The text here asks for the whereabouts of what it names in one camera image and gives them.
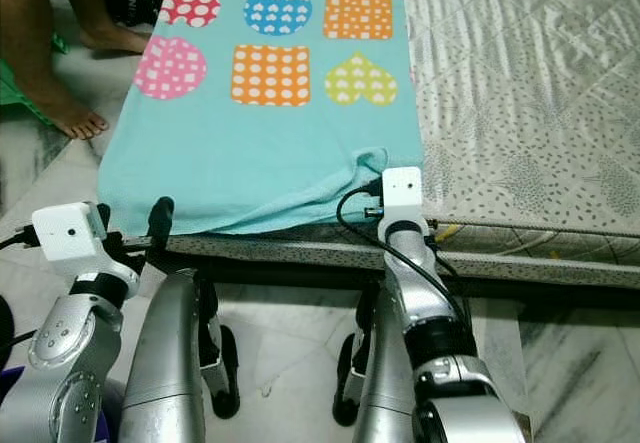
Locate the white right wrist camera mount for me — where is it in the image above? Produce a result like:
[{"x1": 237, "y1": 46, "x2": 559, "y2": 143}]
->
[{"x1": 379, "y1": 165, "x2": 425, "y2": 235}]

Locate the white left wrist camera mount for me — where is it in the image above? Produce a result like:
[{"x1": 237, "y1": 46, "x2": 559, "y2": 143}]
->
[{"x1": 30, "y1": 201, "x2": 112, "y2": 277}]

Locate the green plastic stool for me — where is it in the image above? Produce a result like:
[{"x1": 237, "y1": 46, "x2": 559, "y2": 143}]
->
[{"x1": 0, "y1": 33, "x2": 67, "y2": 126}]

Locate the grey robot left leg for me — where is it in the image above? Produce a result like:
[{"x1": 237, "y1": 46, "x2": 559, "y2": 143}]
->
[{"x1": 119, "y1": 267, "x2": 242, "y2": 443}]

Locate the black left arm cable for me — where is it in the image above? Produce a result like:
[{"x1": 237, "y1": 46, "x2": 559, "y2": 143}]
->
[{"x1": 0, "y1": 224, "x2": 40, "y2": 350}]

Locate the grey robot leg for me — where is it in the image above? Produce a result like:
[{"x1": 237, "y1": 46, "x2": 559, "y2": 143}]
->
[
  {"x1": 334, "y1": 280, "x2": 422, "y2": 443},
  {"x1": 119, "y1": 267, "x2": 242, "y2": 443}
]

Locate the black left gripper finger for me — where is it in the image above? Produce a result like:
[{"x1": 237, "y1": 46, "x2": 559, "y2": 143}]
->
[{"x1": 146, "y1": 195, "x2": 175, "y2": 255}]

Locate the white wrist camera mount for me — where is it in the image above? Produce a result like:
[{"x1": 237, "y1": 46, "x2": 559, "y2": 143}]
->
[
  {"x1": 379, "y1": 165, "x2": 425, "y2": 235},
  {"x1": 30, "y1": 201, "x2": 112, "y2": 277}
]

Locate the teal sheet with coloured shapes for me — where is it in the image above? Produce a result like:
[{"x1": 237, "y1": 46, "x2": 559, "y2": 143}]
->
[{"x1": 96, "y1": 0, "x2": 427, "y2": 237}]

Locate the dark bed base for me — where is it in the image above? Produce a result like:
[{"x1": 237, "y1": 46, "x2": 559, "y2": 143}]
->
[{"x1": 210, "y1": 256, "x2": 640, "y2": 316}]

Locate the grey robot right leg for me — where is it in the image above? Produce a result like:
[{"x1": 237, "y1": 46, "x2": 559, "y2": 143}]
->
[{"x1": 334, "y1": 280, "x2": 422, "y2": 443}]

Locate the black round object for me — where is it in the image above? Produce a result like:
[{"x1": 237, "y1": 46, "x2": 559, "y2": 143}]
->
[{"x1": 0, "y1": 293, "x2": 17, "y2": 366}]

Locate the grey quilted mattress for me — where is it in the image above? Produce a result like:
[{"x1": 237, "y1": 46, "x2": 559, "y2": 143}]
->
[{"x1": 155, "y1": 0, "x2": 640, "y2": 286}]

